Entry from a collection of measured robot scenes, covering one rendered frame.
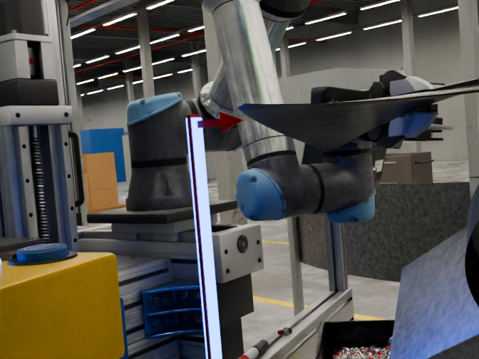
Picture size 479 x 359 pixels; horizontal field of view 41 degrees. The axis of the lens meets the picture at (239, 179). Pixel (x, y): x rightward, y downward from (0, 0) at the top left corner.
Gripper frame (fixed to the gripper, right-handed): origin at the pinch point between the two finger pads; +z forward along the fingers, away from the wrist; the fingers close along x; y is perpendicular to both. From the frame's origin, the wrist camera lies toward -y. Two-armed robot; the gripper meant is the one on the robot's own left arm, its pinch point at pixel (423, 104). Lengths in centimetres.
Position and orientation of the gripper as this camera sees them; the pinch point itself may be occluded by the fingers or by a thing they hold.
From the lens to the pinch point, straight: 73.0
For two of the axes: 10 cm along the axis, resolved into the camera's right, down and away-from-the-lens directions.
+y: 9.8, 0.1, 1.9
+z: 1.9, 0.4, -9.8
